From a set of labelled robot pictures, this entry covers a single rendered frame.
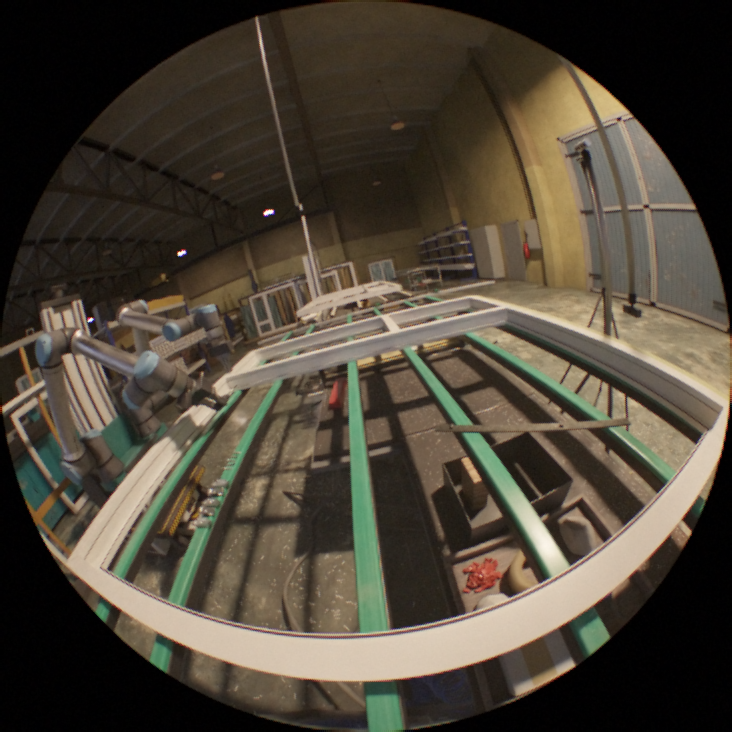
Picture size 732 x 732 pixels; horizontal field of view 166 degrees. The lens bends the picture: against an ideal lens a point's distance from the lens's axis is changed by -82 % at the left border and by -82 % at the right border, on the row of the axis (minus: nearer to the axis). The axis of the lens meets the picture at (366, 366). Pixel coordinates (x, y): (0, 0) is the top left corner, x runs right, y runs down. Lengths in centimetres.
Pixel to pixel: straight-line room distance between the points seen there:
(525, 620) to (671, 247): 602
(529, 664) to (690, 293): 584
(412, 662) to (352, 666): 5
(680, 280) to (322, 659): 612
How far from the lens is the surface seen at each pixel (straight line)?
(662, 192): 619
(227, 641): 36
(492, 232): 1009
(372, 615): 36
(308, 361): 110
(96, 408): 192
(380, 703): 36
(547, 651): 58
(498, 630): 28
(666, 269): 614
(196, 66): 886
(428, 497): 78
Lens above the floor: 121
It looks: 21 degrees down
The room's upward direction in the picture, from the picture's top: 15 degrees counter-clockwise
